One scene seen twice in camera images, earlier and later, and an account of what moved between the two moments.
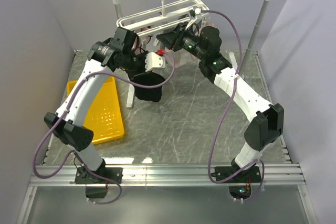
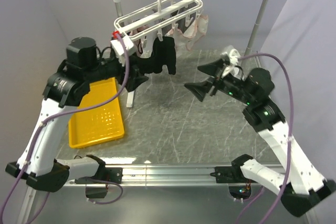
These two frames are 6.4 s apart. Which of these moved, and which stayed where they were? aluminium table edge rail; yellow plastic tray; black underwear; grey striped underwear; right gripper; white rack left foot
Moved: black underwear; right gripper; grey striped underwear
Stayed: aluminium table edge rail; yellow plastic tray; white rack left foot
